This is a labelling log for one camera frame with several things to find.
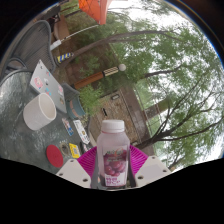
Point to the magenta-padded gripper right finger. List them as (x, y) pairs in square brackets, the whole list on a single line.
[(150, 170)]

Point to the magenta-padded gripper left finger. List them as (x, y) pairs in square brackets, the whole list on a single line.
[(75, 173)]

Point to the pink juice bottle white cap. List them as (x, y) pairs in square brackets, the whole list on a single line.
[(112, 156)]

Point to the yellow card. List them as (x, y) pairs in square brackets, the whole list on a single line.
[(74, 150)]

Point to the flat round red coaster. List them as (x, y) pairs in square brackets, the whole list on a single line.
[(54, 156)]

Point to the white sticker sheet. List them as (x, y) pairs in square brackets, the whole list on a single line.
[(81, 131)]

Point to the white cup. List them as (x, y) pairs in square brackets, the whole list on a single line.
[(35, 116)]

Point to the green plant in teal pot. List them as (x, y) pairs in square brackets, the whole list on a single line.
[(88, 96)]

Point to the silver laptop with stickers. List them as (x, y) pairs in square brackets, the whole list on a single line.
[(45, 78)]

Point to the blue yellow striped cone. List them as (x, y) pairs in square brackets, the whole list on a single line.
[(65, 57)]

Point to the grey woven chair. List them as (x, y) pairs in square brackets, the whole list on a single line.
[(31, 43)]

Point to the orange canopy tent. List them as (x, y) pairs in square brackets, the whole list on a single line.
[(95, 10)]

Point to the lamp post with globe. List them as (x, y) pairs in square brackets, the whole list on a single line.
[(93, 78)]

